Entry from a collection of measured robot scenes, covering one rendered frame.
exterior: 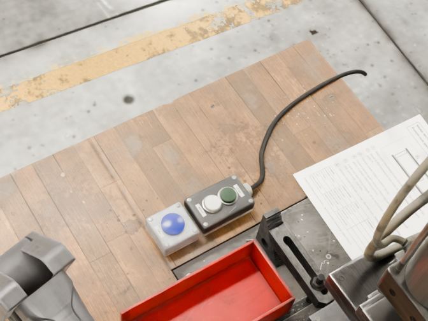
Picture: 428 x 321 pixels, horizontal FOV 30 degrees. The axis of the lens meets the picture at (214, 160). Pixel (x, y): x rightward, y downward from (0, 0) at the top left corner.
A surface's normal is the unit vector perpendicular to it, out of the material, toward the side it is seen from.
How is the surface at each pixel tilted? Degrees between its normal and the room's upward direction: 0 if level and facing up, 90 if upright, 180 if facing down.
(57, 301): 18
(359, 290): 0
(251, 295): 0
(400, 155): 1
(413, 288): 90
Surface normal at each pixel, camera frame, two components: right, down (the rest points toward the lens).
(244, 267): 0.09, -0.51
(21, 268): 0.31, -0.29
